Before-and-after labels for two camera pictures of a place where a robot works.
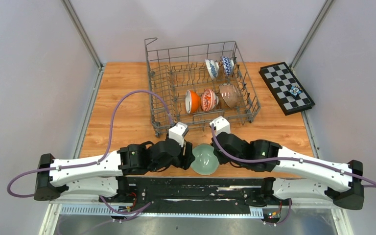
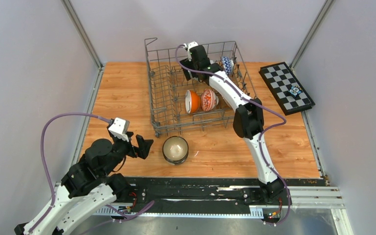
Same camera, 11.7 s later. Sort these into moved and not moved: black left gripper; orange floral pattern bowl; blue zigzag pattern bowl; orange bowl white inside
Moved: black left gripper
Not moved: orange bowl white inside; blue zigzag pattern bowl; orange floral pattern bowl
